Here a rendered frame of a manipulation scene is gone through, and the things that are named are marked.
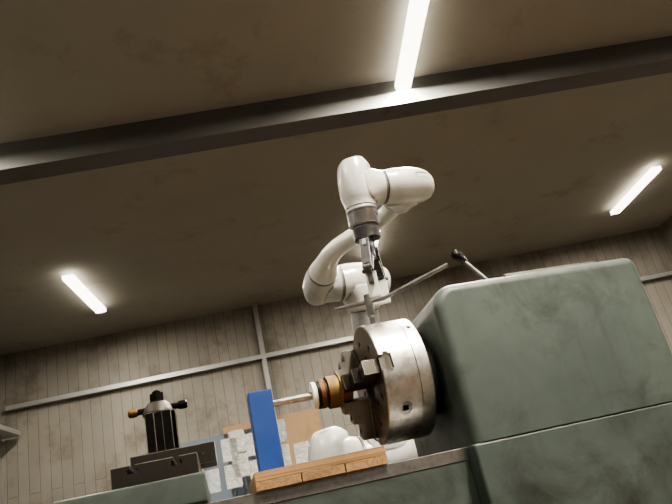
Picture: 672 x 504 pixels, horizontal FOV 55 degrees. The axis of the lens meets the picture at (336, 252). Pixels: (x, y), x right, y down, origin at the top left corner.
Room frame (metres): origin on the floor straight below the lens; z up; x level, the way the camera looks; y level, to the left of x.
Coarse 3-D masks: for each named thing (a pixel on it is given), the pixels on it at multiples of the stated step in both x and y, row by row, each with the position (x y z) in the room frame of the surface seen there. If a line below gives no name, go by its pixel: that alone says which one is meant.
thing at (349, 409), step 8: (352, 400) 1.72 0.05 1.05; (360, 400) 1.71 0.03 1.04; (368, 400) 1.72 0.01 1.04; (344, 408) 1.70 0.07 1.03; (352, 408) 1.71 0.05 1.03; (360, 408) 1.72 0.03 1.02; (368, 408) 1.72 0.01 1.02; (352, 416) 1.72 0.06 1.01; (360, 416) 1.72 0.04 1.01; (368, 416) 1.73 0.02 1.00; (360, 424) 1.74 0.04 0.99; (368, 424) 1.74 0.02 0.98; (376, 424) 1.74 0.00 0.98; (360, 432) 1.76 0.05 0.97; (368, 432) 1.74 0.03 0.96; (376, 432) 1.75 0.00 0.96
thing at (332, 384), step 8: (328, 376) 1.68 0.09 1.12; (336, 376) 1.68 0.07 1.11; (320, 384) 1.66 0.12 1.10; (328, 384) 1.66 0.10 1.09; (336, 384) 1.66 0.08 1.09; (320, 392) 1.65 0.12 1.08; (328, 392) 1.66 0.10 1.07; (336, 392) 1.66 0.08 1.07; (352, 392) 1.68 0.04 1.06; (320, 400) 1.66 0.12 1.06; (328, 400) 1.67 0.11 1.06; (336, 400) 1.67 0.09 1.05; (344, 400) 1.67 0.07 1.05; (320, 408) 1.69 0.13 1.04
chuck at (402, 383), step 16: (368, 336) 1.62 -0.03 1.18; (384, 336) 1.61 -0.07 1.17; (400, 336) 1.61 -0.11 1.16; (368, 352) 1.66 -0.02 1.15; (400, 352) 1.59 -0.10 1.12; (400, 368) 1.58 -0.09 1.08; (416, 368) 1.59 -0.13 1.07; (384, 384) 1.58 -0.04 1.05; (400, 384) 1.59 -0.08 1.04; (416, 384) 1.60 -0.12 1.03; (384, 400) 1.62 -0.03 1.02; (400, 400) 1.60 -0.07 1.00; (416, 400) 1.61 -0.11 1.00; (384, 416) 1.65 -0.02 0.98; (400, 416) 1.62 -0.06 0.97; (416, 416) 1.64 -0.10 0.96; (384, 432) 1.69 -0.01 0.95; (400, 432) 1.67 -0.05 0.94; (416, 432) 1.69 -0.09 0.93
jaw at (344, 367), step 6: (342, 354) 1.77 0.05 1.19; (348, 354) 1.77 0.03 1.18; (354, 354) 1.77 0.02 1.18; (342, 360) 1.79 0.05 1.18; (348, 360) 1.76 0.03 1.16; (354, 360) 1.76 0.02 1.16; (342, 366) 1.74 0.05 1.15; (348, 366) 1.74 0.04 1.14; (354, 366) 1.74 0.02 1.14; (336, 372) 1.72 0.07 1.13; (342, 372) 1.72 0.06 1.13; (348, 372) 1.72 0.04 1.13
